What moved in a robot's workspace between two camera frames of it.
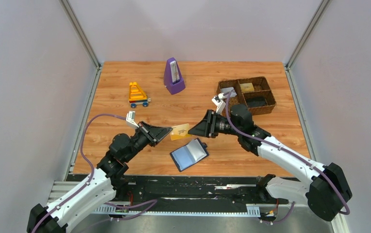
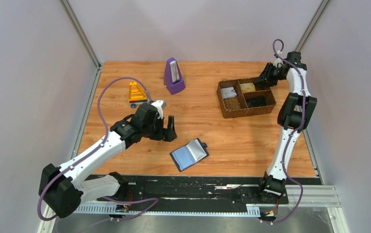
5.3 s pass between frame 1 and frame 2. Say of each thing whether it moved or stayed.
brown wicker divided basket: stayed
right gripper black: moved
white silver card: stayed
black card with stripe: stayed
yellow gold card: moved
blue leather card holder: stayed
